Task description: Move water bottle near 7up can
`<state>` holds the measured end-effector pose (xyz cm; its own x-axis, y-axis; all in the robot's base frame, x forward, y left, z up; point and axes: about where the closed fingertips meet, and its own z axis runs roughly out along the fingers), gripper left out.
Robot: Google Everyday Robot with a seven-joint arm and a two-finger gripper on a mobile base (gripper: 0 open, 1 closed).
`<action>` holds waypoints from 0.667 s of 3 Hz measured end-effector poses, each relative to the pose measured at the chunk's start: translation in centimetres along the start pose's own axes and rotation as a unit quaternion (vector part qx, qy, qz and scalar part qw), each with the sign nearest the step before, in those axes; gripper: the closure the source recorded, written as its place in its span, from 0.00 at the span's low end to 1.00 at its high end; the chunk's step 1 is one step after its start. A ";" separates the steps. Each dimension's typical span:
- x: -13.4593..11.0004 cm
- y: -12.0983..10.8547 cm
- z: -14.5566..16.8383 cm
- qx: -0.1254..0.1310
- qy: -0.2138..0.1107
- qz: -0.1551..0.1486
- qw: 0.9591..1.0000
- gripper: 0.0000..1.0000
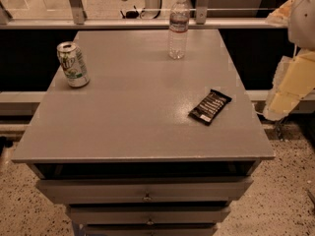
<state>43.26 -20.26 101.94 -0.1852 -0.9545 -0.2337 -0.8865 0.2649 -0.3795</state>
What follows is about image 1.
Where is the middle grey drawer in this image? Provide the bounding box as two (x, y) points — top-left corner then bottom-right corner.
(67, 206), (230, 225)

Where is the grey drawer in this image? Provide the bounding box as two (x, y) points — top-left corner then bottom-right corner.
(85, 224), (218, 236)
(67, 206), (230, 225)
(36, 177), (253, 205)

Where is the grey drawer cabinet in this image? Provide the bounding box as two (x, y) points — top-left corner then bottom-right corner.
(11, 29), (276, 236)

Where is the green 7up can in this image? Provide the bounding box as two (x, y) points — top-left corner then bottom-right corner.
(57, 41), (90, 88)

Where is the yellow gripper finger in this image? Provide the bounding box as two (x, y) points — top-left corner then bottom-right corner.
(263, 49), (315, 121)
(265, 0), (295, 27)

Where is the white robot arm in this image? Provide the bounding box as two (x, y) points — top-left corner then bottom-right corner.
(263, 0), (315, 121)

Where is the bottom grey drawer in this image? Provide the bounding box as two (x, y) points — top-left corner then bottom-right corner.
(85, 224), (218, 236)

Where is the black snack bar wrapper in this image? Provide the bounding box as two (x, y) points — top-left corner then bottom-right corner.
(188, 89), (232, 126)

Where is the clear plastic water bottle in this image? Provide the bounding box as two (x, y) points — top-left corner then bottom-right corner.
(168, 0), (190, 59)

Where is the top grey drawer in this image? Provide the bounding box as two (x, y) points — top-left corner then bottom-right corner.
(36, 177), (253, 205)

